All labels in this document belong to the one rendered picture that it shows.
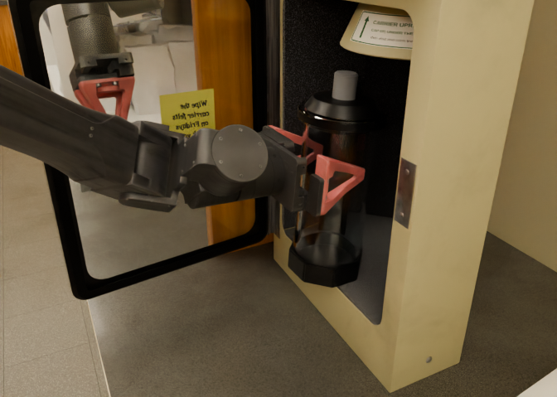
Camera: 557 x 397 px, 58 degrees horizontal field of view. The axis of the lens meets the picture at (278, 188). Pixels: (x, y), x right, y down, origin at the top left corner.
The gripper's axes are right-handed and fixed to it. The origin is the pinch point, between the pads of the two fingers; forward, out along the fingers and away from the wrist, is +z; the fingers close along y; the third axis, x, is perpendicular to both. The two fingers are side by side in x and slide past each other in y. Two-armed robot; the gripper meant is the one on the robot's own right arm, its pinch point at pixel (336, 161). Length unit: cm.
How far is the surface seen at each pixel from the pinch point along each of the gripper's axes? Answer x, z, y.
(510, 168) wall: 8.4, 42.6, 4.3
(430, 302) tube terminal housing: 11.2, 2.9, -16.6
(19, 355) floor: 122, -41, 128
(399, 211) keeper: -0.1, -2.3, -14.5
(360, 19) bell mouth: -17.3, -0.3, -1.7
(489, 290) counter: 21.6, 26.2, -8.5
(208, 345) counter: 24.9, -16.2, 1.7
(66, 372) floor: 121, -27, 110
